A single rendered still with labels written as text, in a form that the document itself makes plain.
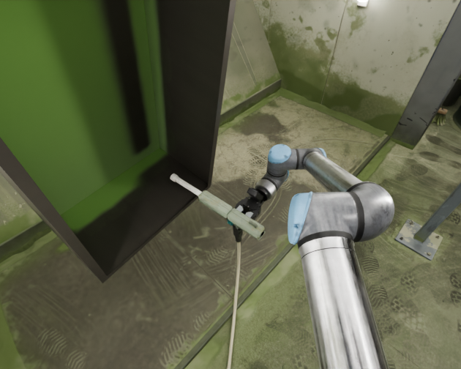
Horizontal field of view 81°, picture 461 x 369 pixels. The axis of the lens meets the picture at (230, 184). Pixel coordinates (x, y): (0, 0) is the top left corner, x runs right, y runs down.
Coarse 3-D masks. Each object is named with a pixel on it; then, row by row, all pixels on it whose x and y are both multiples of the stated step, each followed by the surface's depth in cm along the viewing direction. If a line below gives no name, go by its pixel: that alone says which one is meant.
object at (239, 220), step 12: (180, 180) 120; (192, 192) 117; (204, 192) 114; (204, 204) 115; (216, 204) 110; (228, 204) 110; (228, 216) 107; (240, 216) 106; (240, 228) 110; (252, 228) 102; (264, 228) 103; (240, 240) 121
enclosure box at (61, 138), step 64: (0, 0) 59; (64, 0) 68; (128, 0) 81; (192, 0) 74; (0, 64) 66; (64, 64) 78; (128, 64) 95; (192, 64) 89; (0, 128) 74; (64, 128) 90; (128, 128) 113; (192, 128) 110; (64, 192) 106; (128, 192) 122; (128, 256) 106
